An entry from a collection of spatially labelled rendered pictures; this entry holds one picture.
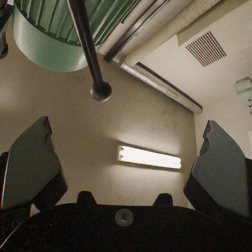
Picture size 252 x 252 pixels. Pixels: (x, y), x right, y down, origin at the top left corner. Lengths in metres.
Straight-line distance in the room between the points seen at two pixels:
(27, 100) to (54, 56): 1.32
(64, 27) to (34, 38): 0.06
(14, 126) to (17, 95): 0.30
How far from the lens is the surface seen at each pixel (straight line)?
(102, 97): 0.23
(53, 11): 0.23
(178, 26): 1.72
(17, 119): 1.52
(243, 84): 2.20
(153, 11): 1.72
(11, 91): 1.61
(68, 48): 0.26
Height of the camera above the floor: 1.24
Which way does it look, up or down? 50 degrees up
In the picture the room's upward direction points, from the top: 110 degrees counter-clockwise
